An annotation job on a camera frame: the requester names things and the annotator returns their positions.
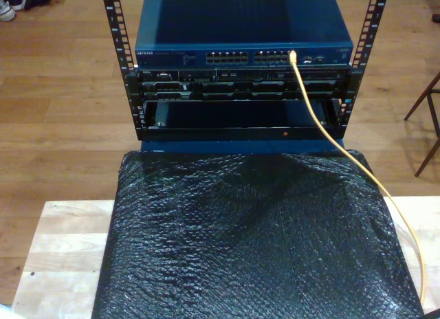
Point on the black rack server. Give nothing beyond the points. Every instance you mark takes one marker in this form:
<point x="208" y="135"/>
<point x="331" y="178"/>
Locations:
<point x="240" y="85"/>

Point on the blue network switch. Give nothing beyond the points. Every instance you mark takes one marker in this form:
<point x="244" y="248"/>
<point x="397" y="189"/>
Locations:
<point x="240" y="23"/>

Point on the black bubble mat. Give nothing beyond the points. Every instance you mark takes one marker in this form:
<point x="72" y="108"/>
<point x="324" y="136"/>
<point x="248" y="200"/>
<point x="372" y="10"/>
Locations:
<point x="206" y="264"/>

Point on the black perforated rack post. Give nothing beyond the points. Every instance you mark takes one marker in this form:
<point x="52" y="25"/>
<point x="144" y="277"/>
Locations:
<point x="117" y="27"/>
<point x="373" y="20"/>

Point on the white sneaker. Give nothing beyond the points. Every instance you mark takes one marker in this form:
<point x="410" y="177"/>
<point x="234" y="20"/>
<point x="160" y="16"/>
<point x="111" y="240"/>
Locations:
<point x="6" y="11"/>

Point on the blue rack base board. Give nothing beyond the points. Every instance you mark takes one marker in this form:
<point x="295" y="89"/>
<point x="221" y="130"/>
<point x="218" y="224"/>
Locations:
<point x="206" y="147"/>

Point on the brown wooden chair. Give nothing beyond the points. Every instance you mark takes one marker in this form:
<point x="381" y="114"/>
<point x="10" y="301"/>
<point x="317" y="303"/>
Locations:
<point x="421" y="98"/>

